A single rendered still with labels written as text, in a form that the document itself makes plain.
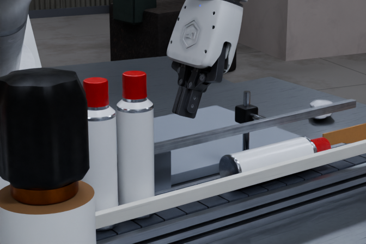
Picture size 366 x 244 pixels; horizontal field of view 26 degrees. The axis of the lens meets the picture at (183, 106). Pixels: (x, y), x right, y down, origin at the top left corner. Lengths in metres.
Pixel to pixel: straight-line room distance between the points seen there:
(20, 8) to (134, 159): 0.54
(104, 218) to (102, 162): 0.07
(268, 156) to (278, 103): 0.64
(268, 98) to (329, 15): 4.33
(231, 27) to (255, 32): 5.37
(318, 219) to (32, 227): 0.66
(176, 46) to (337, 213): 0.38
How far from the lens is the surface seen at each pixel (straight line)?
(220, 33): 1.08
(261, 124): 1.29
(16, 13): 1.54
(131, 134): 1.07
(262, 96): 1.93
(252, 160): 1.22
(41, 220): 0.69
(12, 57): 1.64
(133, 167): 1.09
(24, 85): 0.66
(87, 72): 2.18
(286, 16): 6.03
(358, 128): 1.60
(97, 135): 1.04
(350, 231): 1.23
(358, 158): 1.39
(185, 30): 1.12
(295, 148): 1.28
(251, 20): 6.50
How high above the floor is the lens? 1.34
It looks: 16 degrees down
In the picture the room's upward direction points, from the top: straight up
